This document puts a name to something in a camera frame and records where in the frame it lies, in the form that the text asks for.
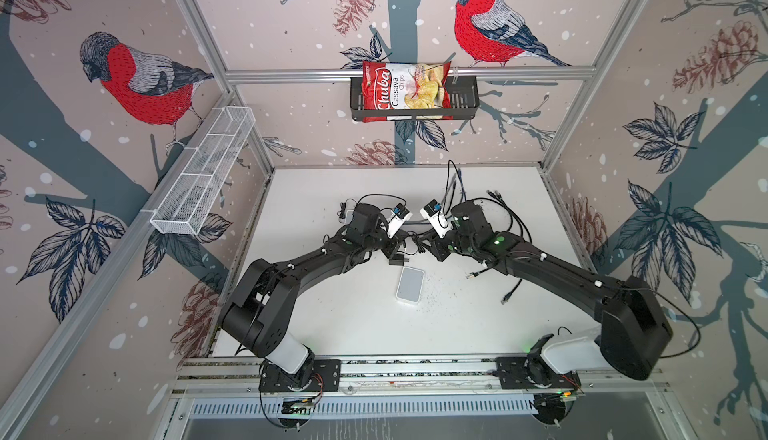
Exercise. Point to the black cable gold green plug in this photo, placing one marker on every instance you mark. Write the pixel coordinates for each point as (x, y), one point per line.
(523, 230)

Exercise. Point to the black wire wall basket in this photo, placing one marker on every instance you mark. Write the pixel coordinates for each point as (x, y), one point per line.
(462, 92)

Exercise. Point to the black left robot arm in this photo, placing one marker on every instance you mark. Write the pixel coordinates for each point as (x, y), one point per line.
(258, 312)

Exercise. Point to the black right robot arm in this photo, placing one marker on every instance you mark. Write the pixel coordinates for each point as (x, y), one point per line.
(632, 331)

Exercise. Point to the white mesh wall shelf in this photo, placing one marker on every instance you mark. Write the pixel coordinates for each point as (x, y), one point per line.
(195, 189)

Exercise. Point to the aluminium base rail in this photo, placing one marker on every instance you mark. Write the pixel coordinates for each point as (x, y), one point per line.
(389, 375)

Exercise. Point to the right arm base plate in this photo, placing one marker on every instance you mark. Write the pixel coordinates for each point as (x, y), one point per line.
(522, 372)

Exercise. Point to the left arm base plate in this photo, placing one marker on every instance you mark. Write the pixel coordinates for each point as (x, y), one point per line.
(314, 376)

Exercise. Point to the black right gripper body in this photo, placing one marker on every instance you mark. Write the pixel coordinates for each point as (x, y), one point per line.
(448, 245)

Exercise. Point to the red cassava chips bag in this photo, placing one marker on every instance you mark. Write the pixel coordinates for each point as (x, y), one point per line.
(390, 87)

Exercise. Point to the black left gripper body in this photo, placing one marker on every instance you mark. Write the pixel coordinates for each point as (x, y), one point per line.
(390, 245)

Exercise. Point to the black power adapter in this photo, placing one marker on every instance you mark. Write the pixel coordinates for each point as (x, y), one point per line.
(397, 260)

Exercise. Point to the black adapter with cord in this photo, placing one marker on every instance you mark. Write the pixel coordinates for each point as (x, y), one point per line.
(346, 211)

